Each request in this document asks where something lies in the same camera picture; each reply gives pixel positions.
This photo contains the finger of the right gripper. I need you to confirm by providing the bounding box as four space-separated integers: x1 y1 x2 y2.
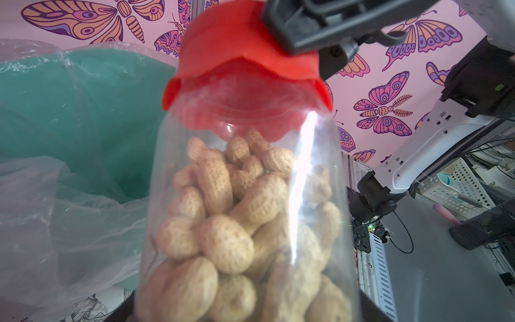
319 40 359 81
262 1 436 54

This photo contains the red jar lid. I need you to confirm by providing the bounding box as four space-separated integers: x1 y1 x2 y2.
162 1 333 142

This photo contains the clear jar of peanuts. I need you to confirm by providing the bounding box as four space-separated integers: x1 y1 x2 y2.
132 76 363 322

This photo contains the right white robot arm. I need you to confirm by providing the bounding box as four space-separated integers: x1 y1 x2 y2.
262 1 514 223

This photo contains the white perforated storage basket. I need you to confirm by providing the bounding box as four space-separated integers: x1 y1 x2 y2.
418 158 496 220

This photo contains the teal plastic trash bin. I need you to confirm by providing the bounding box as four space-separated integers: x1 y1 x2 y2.
1 39 176 203

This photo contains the clear plastic bin liner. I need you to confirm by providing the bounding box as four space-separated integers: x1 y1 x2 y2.
1 42 177 321

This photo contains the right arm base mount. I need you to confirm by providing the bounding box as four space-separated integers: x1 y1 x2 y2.
348 189 376 254

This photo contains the aluminium front rail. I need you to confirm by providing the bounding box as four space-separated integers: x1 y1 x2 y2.
343 156 398 321

